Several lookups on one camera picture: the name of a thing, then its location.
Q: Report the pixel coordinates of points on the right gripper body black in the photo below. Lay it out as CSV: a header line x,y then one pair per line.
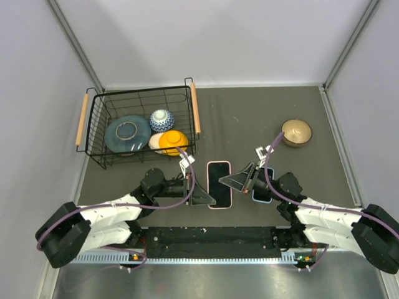
x,y
256,171

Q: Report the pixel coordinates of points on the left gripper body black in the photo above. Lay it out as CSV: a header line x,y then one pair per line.
x,y
189,183

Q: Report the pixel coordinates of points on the black smartphone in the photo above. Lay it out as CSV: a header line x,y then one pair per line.
x,y
219,187

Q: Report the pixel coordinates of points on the pink phone case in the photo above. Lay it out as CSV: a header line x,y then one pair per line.
x,y
208,174

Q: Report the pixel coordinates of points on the light blue phone case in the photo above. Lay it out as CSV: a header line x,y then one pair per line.
x,y
272,171

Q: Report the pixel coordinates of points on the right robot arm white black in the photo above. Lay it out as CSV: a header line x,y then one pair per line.
x,y
371,232

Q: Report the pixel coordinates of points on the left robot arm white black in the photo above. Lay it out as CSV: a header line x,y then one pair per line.
x,y
73,230

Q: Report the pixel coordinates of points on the yellow bowl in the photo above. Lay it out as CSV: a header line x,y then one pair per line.
x,y
172,139

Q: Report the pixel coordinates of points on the cream white bowl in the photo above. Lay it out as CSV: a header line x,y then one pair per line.
x,y
154,143

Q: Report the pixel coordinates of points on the gold brown bowl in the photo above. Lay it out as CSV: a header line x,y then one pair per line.
x,y
297,133

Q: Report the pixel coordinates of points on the blue white patterned bowl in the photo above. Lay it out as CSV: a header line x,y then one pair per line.
x,y
161,120

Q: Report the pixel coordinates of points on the dark blue ceramic plate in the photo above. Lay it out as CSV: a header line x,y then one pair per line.
x,y
127,134

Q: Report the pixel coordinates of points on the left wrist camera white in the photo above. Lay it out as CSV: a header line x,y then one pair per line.
x,y
186,164

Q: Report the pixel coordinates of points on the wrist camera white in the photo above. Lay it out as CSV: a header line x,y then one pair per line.
x,y
186,164
262,153

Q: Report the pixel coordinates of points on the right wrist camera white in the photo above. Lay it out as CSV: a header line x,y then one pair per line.
x,y
262,153

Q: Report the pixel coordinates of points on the right wooden basket handle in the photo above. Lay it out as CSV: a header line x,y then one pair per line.
x,y
196,114

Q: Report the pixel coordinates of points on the wooden basket handle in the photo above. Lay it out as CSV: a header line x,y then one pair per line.
x,y
196,114
83,112

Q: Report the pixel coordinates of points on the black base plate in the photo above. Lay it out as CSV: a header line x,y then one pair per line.
x,y
216,242

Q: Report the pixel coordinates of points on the left wooden basket handle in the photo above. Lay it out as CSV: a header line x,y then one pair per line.
x,y
83,112

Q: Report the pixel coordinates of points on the white slotted cable duct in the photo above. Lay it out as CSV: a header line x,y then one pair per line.
x,y
124,258

